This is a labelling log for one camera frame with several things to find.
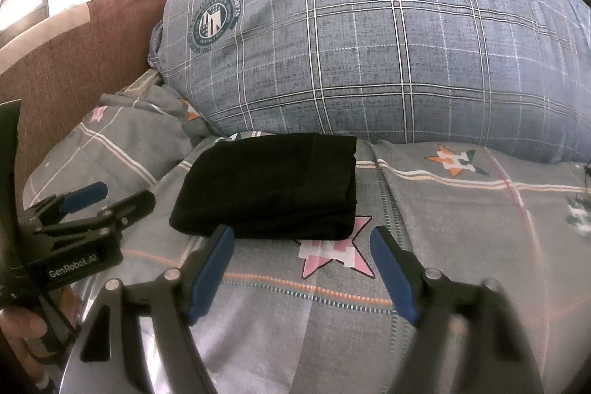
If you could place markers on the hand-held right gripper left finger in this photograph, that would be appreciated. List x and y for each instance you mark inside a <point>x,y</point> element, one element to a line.
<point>214,269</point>

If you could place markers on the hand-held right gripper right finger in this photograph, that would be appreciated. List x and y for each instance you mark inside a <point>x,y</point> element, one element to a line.
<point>392,274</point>

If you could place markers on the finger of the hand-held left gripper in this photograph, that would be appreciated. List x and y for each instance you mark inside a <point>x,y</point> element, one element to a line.
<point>85,195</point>
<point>134,207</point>

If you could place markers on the black pants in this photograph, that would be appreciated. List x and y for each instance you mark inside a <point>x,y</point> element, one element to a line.
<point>268,181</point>

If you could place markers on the person's left hand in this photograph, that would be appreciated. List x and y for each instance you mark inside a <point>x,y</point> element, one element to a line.
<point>21,324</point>

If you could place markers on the grey patterned bed sheet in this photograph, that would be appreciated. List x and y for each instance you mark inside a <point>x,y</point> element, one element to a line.
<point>461,214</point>

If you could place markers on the brown headboard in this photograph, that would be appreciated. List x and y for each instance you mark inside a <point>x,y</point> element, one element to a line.
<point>69,66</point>

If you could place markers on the blue plaid pillow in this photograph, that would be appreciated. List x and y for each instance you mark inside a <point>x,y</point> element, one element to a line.
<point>369,52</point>

